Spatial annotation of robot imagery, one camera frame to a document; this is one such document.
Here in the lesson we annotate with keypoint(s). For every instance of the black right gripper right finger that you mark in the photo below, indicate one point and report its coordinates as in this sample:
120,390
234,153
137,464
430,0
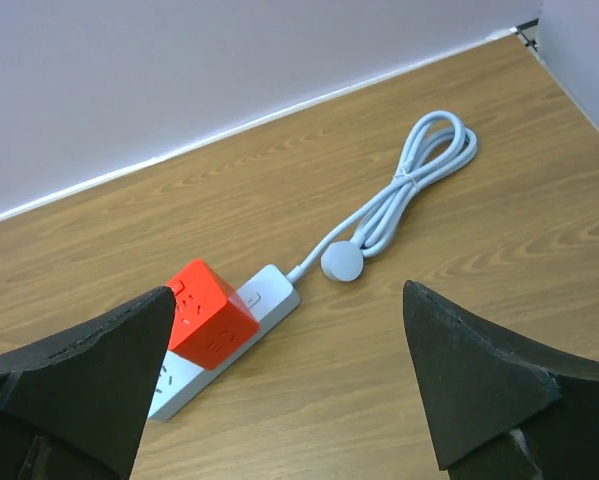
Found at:
500,405

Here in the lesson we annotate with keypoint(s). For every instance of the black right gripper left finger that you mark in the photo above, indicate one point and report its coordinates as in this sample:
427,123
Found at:
74,405

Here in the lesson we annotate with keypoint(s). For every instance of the white-blue power strip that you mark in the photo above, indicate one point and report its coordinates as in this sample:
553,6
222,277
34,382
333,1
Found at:
270,297

